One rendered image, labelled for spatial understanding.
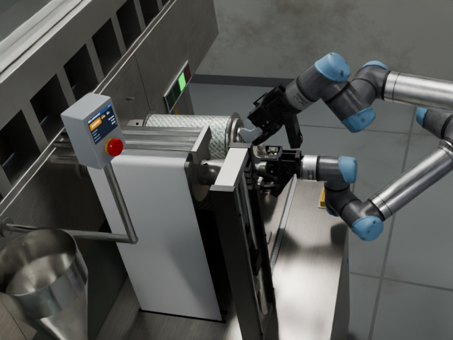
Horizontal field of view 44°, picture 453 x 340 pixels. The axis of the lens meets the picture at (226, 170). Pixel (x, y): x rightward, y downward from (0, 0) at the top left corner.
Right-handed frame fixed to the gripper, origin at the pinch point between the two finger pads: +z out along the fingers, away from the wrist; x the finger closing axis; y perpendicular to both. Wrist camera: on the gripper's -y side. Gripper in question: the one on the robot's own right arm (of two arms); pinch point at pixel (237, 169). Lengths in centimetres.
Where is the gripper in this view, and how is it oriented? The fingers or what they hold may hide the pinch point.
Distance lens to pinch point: 170.0
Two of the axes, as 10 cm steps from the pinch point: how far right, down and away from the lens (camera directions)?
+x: -2.6, 6.3, -7.3
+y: -1.5, -7.8, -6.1
